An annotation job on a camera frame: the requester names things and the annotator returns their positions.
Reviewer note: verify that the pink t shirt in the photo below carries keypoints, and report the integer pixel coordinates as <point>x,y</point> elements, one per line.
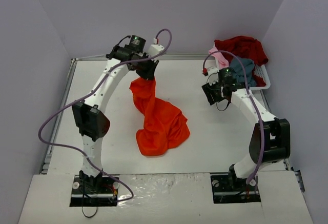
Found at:
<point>221,61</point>

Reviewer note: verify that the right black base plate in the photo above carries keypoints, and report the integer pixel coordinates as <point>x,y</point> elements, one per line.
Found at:
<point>223,192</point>

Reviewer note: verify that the white foam front board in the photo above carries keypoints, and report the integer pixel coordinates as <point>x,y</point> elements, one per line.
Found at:
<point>168,198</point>

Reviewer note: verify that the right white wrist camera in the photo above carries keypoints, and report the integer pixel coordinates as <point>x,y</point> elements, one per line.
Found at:
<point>211,73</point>

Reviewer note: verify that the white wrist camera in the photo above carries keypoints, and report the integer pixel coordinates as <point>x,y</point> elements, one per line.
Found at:
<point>211,73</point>
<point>155,48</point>

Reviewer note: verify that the teal t shirt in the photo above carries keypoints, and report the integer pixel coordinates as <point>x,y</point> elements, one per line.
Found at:
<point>241,66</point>

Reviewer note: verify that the white plastic laundry basket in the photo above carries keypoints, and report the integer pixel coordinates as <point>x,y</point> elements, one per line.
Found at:
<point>259,77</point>

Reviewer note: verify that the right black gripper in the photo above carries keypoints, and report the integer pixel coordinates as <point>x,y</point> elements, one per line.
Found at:
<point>210,95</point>

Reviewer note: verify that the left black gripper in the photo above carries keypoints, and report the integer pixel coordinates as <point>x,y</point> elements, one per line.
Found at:
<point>147,69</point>

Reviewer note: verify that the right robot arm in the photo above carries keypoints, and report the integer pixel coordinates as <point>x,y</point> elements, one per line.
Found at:
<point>270,141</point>

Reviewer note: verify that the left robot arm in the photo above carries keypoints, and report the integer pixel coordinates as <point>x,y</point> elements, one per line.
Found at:
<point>89,114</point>

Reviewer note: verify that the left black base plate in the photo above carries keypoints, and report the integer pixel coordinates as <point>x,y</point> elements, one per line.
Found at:
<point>104,193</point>

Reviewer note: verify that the orange t shirt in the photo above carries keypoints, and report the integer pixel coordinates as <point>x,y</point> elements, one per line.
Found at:
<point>164,126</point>

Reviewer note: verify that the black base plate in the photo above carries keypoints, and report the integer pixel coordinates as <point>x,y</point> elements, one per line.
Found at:
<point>104,193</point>
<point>223,192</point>

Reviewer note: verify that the dark red t shirt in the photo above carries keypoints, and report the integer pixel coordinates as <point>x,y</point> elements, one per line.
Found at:
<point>244,47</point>

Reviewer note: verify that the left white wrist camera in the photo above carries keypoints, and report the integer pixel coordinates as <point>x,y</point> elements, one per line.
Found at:
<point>155,48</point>

